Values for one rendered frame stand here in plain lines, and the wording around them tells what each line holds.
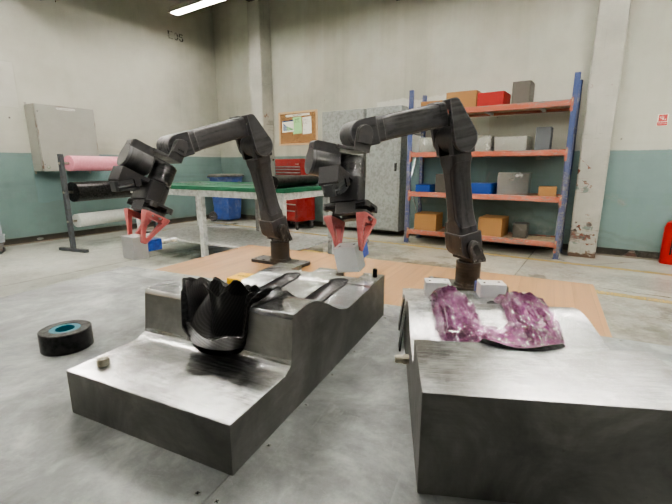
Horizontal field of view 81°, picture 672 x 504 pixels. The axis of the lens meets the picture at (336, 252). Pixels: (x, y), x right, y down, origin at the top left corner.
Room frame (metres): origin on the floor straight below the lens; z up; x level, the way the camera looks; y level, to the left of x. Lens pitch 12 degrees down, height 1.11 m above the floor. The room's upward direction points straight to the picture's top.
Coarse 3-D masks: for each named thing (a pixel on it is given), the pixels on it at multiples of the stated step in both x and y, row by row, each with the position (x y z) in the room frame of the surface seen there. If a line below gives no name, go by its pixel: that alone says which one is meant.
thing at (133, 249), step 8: (128, 240) 0.92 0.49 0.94; (136, 240) 0.92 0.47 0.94; (152, 240) 0.95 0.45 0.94; (160, 240) 0.97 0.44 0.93; (168, 240) 1.01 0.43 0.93; (176, 240) 1.02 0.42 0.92; (128, 248) 0.92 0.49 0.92; (136, 248) 0.91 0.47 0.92; (144, 248) 0.93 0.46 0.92; (152, 248) 0.95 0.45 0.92; (160, 248) 0.97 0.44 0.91; (128, 256) 0.92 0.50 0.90; (136, 256) 0.91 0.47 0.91; (144, 256) 0.93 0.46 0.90
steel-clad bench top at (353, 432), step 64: (0, 320) 0.77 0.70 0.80; (64, 320) 0.77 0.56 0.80; (128, 320) 0.77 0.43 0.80; (384, 320) 0.77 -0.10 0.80; (0, 384) 0.53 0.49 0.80; (64, 384) 0.53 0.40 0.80; (320, 384) 0.53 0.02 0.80; (384, 384) 0.53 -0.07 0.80; (0, 448) 0.39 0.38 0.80; (64, 448) 0.39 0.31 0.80; (128, 448) 0.39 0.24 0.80; (320, 448) 0.39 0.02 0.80; (384, 448) 0.39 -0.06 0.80
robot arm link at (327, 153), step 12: (360, 132) 0.84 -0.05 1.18; (372, 132) 0.85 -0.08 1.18; (312, 144) 0.84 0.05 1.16; (324, 144) 0.84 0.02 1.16; (336, 144) 0.85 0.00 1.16; (360, 144) 0.85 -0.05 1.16; (312, 156) 0.83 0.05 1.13; (324, 156) 0.84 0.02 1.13; (336, 156) 0.85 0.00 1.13; (312, 168) 0.83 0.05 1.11
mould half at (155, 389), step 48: (288, 288) 0.73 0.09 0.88; (144, 336) 0.56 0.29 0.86; (288, 336) 0.47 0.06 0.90; (336, 336) 0.58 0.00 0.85; (96, 384) 0.44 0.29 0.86; (144, 384) 0.43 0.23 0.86; (192, 384) 0.43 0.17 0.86; (240, 384) 0.43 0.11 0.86; (288, 384) 0.45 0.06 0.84; (144, 432) 0.40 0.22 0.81; (192, 432) 0.37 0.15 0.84; (240, 432) 0.37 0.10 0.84
